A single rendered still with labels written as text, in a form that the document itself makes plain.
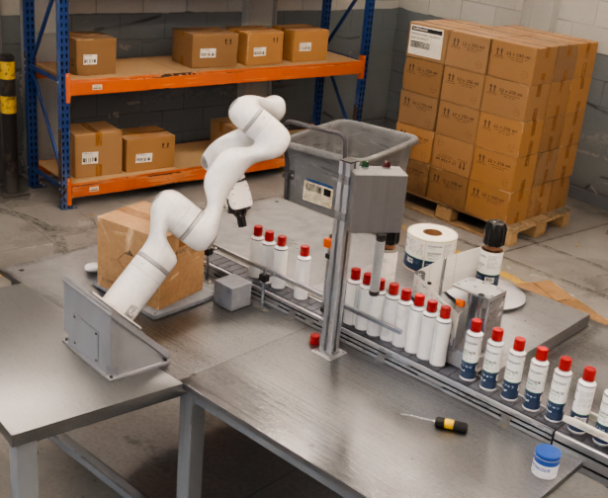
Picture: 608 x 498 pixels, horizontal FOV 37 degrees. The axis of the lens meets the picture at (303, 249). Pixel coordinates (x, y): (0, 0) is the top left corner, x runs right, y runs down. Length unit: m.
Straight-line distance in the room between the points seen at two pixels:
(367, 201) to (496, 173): 3.77
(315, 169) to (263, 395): 2.90
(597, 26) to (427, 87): 1.63
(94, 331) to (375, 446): 0.91
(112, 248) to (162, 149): 3.64
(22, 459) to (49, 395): 0.21
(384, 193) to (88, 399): 1.07
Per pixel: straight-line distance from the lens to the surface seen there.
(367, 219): 2.80
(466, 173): 6.65
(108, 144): 6.67
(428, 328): 2.91
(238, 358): 2.97
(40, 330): 3.13
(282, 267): 3.30
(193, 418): 2.91
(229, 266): 3.51
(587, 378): 2.68
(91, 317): 2.84
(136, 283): 2.86
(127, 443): 3.63
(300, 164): 5.56
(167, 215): 2.88
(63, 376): 2.86
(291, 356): 3.00
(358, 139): 6.18
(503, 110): 6.41
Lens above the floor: 2.28
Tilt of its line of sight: 22 degrees down
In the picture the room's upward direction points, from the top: 5 degrees clockwise
